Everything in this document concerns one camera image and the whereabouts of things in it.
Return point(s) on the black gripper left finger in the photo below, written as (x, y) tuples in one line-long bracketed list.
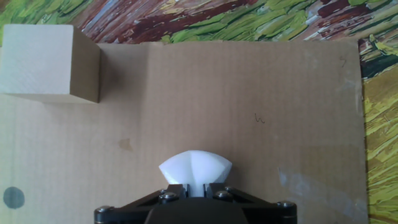
[(136, 207)]

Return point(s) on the light wooden block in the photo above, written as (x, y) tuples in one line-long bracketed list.
[(37, 59)]

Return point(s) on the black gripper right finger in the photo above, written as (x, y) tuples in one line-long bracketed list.
[(258, 207)]

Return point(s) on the blue yellow painted tablecloth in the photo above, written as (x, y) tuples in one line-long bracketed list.
[(217, 21)]

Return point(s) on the brown cardboard sheet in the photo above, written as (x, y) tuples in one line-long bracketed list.
[(217, 109)]

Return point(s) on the white sponge block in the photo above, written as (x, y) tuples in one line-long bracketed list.
[(194, 168)]

